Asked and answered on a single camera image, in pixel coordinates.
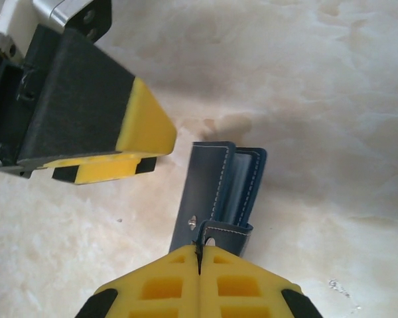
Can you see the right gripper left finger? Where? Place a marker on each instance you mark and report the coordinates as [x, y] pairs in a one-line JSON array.
[[146, 291]]

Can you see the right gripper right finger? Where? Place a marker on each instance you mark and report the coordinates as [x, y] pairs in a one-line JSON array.
[[252, 291]]

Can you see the blue leather card holder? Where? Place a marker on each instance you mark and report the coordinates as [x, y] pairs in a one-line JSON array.
[[199, 185]]

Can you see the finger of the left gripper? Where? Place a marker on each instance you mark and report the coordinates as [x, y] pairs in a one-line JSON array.
[[86, 99], [103, 170]]

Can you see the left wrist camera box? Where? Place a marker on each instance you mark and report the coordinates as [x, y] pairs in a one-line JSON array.
[[49, 10]]

